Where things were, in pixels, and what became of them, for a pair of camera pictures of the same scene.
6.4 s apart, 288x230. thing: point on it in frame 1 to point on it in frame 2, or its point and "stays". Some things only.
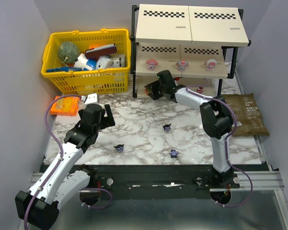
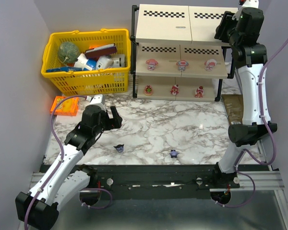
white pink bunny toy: (210, 63) stays
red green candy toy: (148, 90) stays
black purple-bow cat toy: (119, 147) stays
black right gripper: (154, 89) to (221, 29)
